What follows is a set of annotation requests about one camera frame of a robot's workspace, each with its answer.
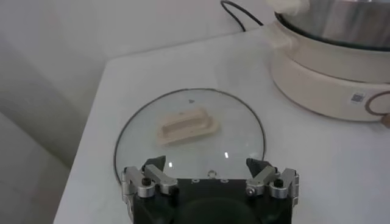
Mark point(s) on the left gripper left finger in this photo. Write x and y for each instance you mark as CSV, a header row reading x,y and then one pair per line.
x,y
158,179

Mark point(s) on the cream electric cooker pot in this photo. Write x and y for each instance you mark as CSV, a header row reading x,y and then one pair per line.
x,y
320,85

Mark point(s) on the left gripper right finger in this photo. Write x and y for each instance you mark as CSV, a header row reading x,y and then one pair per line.
x,y
262,179

